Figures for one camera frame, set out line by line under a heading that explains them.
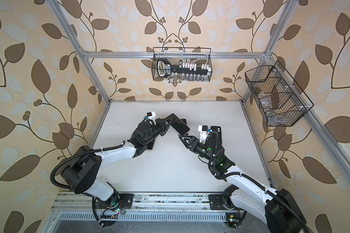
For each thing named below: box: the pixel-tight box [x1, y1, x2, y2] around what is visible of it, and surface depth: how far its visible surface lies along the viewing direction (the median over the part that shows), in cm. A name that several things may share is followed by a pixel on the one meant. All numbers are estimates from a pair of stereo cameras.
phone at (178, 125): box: [166, 113, 191, 136], surface depth 80 cm
